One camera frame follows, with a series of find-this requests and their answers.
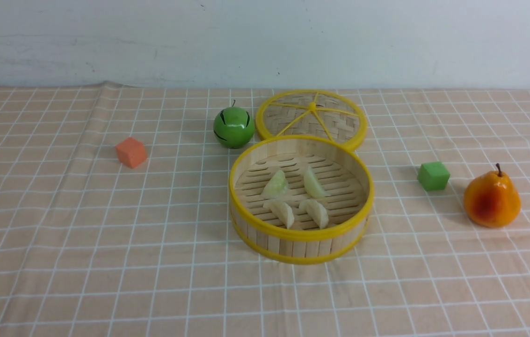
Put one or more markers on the green foam cube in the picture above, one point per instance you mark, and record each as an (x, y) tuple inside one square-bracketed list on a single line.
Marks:
[(433, 176)]

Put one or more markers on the white dumpling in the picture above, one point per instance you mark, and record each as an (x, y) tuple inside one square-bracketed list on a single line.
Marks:
[(282, 210), (316, 211)]

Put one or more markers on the green toy apple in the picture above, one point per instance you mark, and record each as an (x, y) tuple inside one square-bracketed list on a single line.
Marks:
[(234, 127)]

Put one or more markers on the green dumpling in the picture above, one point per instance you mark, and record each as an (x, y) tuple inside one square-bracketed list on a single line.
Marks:
[(276, 186), (312, 185)]

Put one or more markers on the orange yellow toy pear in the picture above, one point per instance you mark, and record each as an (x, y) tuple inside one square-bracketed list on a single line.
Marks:
[(491, 200)]

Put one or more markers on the woven bamboo steamer lid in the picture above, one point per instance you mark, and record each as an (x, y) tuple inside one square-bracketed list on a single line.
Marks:
[(316, 113)]

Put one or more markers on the orange foam cube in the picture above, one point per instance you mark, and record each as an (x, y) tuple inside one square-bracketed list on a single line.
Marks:
[(131, 152)]

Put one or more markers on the bamboo steamer tray yellow rim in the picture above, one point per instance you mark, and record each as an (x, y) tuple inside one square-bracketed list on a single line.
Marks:
[(342, 174)]

